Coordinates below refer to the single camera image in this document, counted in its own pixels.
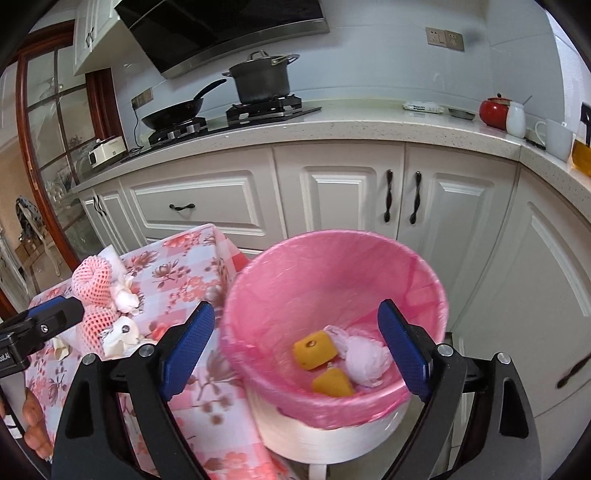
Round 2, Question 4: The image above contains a white base cabinet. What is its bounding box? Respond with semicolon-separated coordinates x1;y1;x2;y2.
76;141;591;480

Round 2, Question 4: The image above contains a white upper cabinet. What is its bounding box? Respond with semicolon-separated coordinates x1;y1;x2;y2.
73;0;134;75

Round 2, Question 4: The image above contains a spotted cloth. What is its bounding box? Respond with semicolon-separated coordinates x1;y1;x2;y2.
15;196;44;241

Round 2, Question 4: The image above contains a pink crumpled tissue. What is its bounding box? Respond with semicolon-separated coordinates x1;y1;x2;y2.
323;325;393;387

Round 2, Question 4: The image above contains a wooden glass door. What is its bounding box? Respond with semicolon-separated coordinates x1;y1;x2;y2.
14;32;122;278

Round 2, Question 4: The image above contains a white bin with pink liner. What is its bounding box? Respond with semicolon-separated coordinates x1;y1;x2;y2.
222;231;450;464

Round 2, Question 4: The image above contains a white crumpled tissue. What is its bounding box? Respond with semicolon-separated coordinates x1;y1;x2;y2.
113;277;140;315

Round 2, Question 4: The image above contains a person's left hand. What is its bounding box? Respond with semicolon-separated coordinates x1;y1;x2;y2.
21;385;55;462

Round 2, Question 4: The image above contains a white kitchen appliance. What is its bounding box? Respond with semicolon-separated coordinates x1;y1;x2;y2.
88;135;129;167

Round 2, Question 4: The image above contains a yellow sponge piece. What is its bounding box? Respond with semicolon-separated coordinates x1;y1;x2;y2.
311;368;356;398
293;329;337;370

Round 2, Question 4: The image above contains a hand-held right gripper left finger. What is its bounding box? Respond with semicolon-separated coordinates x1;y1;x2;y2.
51;301;218;480

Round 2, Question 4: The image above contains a yellow container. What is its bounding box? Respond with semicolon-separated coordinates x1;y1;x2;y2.
571;138;591;177

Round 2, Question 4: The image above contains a red jar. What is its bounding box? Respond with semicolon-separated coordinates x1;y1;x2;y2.
479;93;511;130

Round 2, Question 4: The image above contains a black range hood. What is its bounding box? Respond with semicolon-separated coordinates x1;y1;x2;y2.
115;0;331;79

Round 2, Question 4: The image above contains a white mug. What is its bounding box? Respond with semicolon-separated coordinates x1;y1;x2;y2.
536;119;574;162

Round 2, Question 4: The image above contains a black gas stove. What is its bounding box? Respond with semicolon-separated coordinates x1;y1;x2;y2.
122;95;323;162

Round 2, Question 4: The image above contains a white packet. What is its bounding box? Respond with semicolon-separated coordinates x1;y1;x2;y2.
403;100;445;114

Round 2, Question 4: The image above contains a beige wall socket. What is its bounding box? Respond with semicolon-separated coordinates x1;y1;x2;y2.
426;26;465;51

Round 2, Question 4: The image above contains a black stock pot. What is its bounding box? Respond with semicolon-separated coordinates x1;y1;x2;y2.
222;50;300;104

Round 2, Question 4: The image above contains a pink floral tablecloth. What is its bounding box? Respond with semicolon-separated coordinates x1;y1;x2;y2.
23;223;301;480

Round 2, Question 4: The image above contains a white jar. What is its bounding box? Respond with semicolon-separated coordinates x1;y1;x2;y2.
505;95;533;139

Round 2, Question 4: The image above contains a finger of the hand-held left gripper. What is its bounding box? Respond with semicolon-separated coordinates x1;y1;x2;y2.
28;295;86;342

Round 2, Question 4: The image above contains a black frying pan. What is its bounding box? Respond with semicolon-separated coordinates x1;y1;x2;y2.
141;78;228;131

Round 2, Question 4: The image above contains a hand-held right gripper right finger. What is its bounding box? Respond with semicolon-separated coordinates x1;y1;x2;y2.
378;299;543;480

